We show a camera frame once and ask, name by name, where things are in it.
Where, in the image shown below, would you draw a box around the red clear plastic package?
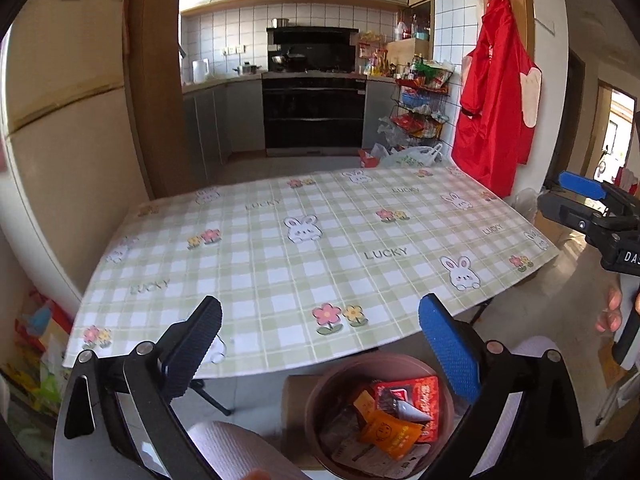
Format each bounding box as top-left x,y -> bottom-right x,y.
373,375 -> 440,443

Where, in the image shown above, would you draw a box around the orange snack packet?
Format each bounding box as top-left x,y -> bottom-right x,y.
358,410 -> 423,460

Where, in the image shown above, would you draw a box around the person's right hand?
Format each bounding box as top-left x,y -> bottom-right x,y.
596,286 -> 623,334

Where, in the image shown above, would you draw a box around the pink trouser leg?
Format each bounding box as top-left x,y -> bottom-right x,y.
188,422 -> 308,480

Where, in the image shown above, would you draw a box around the cardboard box on floor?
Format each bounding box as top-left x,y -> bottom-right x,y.
281,375 -> 321,441

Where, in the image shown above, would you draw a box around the red apron on hook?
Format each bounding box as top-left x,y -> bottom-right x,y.
452,0 -> 542,198

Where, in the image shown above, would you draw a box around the white printed wrapper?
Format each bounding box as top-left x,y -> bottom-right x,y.
320,427 -> 431,479

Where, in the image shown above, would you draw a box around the colourful bags on floor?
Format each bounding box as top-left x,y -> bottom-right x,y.
1,288 -> 73,417

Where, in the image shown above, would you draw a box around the green checked bunny tablecloth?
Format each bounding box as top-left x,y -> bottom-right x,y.
65,167 -> 556,378

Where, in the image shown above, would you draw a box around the white plastic bag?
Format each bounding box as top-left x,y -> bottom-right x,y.
378,143 -> 442,168

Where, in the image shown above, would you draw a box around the cream refrigerator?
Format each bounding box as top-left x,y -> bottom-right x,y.
1,0 -> 148,314

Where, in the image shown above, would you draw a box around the grey lower cabinets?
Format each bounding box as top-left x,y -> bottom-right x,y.
182,75 -> 266,185

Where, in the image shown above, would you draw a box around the black oven range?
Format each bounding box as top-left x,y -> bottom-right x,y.
262,25 -> 367,156

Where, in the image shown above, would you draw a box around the white electric kettle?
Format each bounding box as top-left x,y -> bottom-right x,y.
192,58 -> 209,84

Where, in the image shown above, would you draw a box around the steel pot on counter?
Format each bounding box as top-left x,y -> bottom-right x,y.
233,62 -> 260,76

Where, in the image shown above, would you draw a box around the wire storage rack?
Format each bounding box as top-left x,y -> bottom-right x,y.
385,55 -> 454,150

